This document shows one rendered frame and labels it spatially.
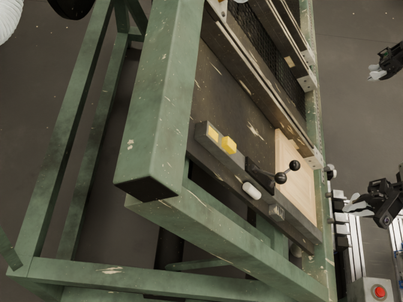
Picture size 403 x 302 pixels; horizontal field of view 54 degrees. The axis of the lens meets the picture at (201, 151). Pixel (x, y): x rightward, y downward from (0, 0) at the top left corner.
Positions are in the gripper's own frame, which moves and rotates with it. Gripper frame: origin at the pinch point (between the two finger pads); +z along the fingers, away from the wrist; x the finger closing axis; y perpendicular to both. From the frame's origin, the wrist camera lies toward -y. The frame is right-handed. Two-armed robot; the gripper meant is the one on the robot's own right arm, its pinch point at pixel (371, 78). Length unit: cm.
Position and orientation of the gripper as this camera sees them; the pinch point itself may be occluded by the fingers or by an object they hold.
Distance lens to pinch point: 184.8
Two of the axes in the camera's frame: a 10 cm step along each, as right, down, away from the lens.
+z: -5.3, 3.9, 7.5
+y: -8.5, -3.3, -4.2
